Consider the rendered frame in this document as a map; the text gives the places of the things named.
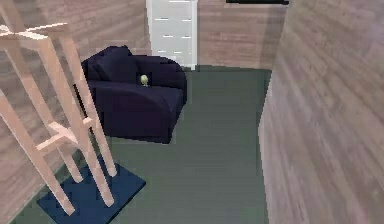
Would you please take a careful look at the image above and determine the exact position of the dark navy armchair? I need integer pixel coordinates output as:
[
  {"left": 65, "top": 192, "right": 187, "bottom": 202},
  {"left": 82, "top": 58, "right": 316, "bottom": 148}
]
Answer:
[{"left": 80, "top": 45, "right": 188, "bottom": 145}]

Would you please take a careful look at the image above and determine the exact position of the white chest of drawers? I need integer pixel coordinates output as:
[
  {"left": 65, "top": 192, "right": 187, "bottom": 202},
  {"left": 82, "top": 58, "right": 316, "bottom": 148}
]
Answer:
[{"left": 145, "top": 0, "right": 199, "bottom": 71}]

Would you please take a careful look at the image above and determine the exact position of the pale wooden stool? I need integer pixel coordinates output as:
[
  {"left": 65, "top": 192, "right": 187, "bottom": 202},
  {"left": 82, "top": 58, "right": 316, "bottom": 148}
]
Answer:
[{"left": 0, "top": 0, "right": 118, "bottom": 216}]

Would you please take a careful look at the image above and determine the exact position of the black framed picture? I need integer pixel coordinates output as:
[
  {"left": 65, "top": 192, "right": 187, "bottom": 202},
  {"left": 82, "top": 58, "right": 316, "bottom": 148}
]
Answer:
[{"left": 225, "top": 0, "right": 290, "bottom": 6}]

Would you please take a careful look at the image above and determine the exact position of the dark blue floor mat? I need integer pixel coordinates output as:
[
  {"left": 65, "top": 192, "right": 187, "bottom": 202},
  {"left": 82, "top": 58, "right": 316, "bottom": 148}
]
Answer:
[{"left": 36, "top": 160, "right": 147, "bottom": 224}]

